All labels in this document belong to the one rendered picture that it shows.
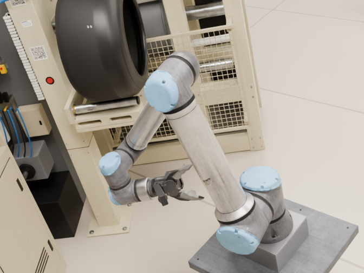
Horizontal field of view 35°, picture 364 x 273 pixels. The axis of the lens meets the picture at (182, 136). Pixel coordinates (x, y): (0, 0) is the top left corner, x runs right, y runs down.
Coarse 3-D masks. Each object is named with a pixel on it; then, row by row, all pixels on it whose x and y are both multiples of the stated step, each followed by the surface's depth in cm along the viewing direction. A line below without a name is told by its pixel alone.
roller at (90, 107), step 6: (132, 96) 289; (138, 96) 289; (96, 102) 292; (102, 102) 291; (108, 102) 290; (114, 102) 289; (120, 102) 288; (126, 102) 288; (132, 102) 288; (138, 102) 288; (78, 108) 293; (84, 108) 292; (90, 108) 291; (96, 108) 291; (102, 108) 291; (108, 108) 291
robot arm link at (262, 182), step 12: (252, 168) 217; (264, 168) 215; (240, 180) 212; (252, 180) 210; (264, 180) 209; (276, 180) 209; (252, 192) 208; (264, 192) 208; (276, 192) 210; (276, 204) 210; (276, 216) 216
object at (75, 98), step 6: (72, 90) 302; (72, 96) 297; (78, 96) 304; (72, 102) 294; (78, 102) 302; (66, 108) 288; (72, 108) 292; (66, 114) 290; (72, 114) 292; (72, 120) 292
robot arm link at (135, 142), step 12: (192, 60) 181; (192, 84) 192; (144, 108) 210; (144, 120) 211; (156, 120) 209; (132, 132) 220; (144, 132) 215; (120, 144) 229; (132, 144) 223; (144, 144) 223; (132, 156) 225
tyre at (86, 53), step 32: (64, 0) 263; (96, 0) 258; (128, 0) 299; (64, 32) 258; (96, 32) 255; (128, 32) 311; (64, 64) 265; (96, 64) 260; (128, 64) 264; (96, 96) 277; (128, 96) 282
